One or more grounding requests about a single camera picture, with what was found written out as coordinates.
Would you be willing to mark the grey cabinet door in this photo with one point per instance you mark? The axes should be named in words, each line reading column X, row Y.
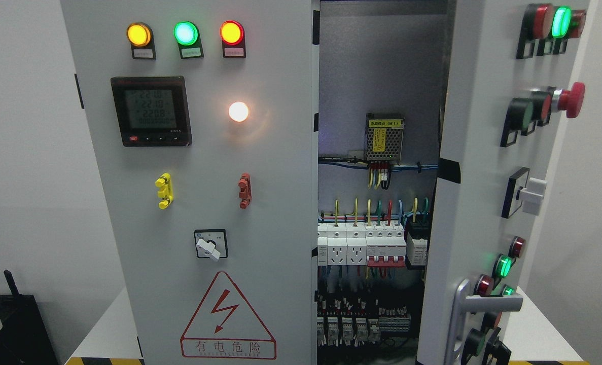
column 269, row 243
column 506, row 57

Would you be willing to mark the white socket modules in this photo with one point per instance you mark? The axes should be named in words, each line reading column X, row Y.
column 341, row 244

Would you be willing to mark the white glowing indicator lamp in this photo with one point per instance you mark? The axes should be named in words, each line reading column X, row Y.
column 238, row 111

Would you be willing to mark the perforated metal power supply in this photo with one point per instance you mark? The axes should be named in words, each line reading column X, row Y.
column 384, row 135

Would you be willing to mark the black white surge protector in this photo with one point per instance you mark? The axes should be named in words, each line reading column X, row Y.
column 417, row 235

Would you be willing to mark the relay row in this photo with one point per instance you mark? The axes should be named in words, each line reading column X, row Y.
column 346, row 321

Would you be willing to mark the red electric hazard sticker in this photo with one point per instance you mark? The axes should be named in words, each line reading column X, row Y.
column 225, row 325

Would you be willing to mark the red indicator lamp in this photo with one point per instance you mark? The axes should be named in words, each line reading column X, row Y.
column 233, row 39

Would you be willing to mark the grey terminal block strip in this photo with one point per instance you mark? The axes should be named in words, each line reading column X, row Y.
column 394, row 320

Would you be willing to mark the black digital power meter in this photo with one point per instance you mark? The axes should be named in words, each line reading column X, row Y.
column 152, row 111

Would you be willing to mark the green indicator lamp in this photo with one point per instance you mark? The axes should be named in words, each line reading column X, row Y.
column 188, row 39

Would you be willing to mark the yellow indicator lamp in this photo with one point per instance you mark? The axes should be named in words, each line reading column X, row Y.
column 140, row 37

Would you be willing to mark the red emergency stop button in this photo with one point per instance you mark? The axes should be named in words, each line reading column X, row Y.
column 569, row 100

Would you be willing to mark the black box with antenna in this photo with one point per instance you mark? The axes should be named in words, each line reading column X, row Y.
column 23, row 337

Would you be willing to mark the red terminal post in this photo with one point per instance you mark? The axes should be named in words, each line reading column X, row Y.
column 245, row 190

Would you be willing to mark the red handled circuit breaker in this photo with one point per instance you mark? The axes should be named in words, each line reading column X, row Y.
column 386, row 246

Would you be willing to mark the white rotary selector switch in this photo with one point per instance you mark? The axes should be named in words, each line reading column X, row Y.
column 211, row 244

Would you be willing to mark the yellow terminal post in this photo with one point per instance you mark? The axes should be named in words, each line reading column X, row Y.
column 165, row 193

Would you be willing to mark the white rotary switch right door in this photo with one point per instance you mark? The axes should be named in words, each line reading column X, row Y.
column 523, row 192

